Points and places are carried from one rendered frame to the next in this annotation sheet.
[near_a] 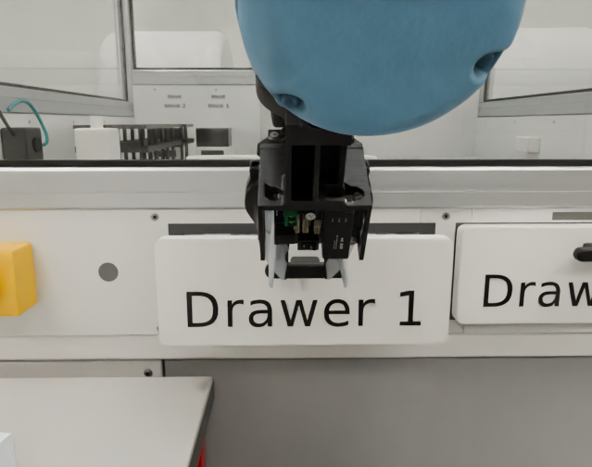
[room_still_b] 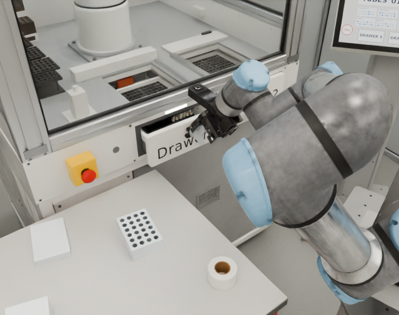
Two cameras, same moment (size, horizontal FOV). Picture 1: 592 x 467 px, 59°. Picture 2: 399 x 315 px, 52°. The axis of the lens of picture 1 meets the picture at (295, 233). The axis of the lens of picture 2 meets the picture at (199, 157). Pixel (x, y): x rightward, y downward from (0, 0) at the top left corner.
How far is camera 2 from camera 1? 0.88 m
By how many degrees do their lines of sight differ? 41
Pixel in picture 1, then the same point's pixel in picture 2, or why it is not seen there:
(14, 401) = (108, 203)
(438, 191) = (213, 86)
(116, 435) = (155, 197)
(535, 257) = not seen: hidden behind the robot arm
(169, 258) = (152, 141)
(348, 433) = (190, 167)
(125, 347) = (122, 171)
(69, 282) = (103, 158)
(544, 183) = not seen: hidden behind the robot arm
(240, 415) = not seen: hidden behind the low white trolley
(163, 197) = (133, 119)
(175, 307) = (155, 155)
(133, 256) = (124, 141)
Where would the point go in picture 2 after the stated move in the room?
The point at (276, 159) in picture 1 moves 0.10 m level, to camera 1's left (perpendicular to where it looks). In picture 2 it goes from (213, 120) to (181, 133)
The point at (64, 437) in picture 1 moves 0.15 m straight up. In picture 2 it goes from (142, 204) to (137, 164)
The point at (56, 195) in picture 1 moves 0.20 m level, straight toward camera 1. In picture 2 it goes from (96, 131) to (157, 153)
